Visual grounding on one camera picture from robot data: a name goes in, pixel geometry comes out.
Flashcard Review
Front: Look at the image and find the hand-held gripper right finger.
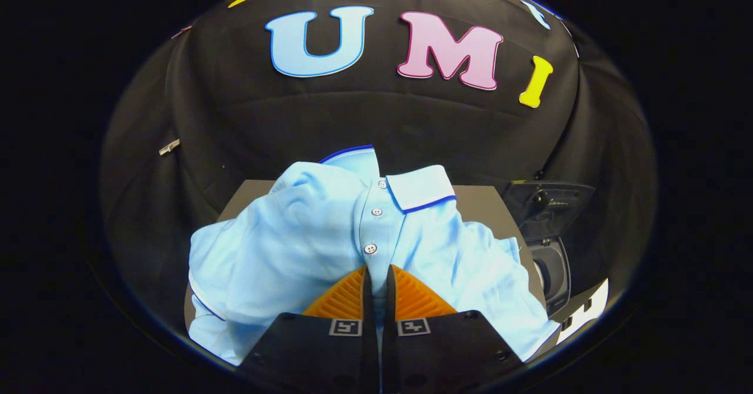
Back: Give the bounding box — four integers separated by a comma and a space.
382, 265, 524, 394

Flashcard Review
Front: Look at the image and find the light blue polo shirt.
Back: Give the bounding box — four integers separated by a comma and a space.
187, 145, 561, 366

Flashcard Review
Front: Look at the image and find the dark washing machine lid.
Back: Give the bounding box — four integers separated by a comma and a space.
503, 181, 595, 242

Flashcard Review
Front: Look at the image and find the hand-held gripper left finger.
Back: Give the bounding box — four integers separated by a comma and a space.
238, 266, 377, 394

